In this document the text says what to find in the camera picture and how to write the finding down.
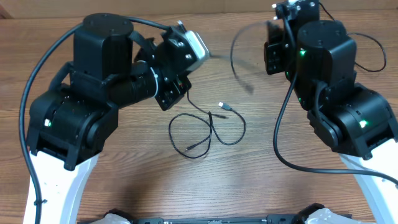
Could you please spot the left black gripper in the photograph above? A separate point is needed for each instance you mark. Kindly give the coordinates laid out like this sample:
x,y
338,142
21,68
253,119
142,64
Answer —
x,y
174,91

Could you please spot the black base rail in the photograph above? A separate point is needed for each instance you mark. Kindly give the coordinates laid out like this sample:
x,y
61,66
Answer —
x,y
315,213

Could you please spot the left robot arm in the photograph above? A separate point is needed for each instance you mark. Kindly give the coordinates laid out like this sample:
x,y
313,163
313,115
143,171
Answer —
x,y
117,61

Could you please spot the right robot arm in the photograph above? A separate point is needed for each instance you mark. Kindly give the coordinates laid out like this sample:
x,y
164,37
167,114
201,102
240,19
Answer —
x,y
355,122

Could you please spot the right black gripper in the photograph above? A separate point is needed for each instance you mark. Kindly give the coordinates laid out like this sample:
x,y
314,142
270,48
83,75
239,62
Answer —
x,y
273,55

